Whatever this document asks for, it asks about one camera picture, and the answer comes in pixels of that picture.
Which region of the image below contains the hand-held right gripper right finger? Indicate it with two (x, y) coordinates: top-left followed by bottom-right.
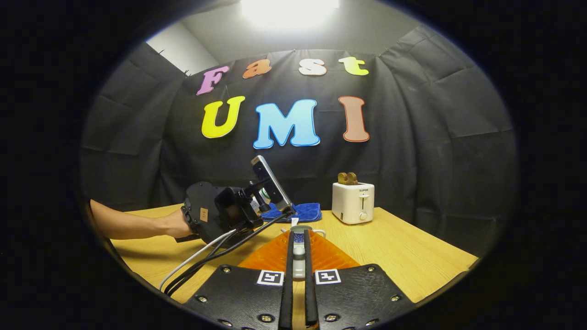
(304, 229), (416, 330)

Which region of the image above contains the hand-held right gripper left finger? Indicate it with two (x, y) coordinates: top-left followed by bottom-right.
(183, 229), (294, 330)

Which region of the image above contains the white water bottle green label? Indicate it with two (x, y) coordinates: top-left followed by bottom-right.
(251, 185), (272, 212)

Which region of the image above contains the white blue-patterned teacup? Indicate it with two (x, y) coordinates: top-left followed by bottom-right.
(290, 225), (327, 246)

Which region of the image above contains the blue towel cloth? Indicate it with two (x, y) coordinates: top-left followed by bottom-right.
(260, 203), (322, 224)

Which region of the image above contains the white toaster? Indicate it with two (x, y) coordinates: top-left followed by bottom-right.
(332, 181), (375, 225)

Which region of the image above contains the black backdrop cloth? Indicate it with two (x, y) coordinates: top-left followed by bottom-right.
(80, 25), (519, 257)

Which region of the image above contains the black cable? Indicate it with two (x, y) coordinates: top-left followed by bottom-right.
(166, 218), (280, 296)
(164, 212), (295, 294)

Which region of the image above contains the white cable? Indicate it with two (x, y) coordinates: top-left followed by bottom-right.
(159, 229), (238, 290)

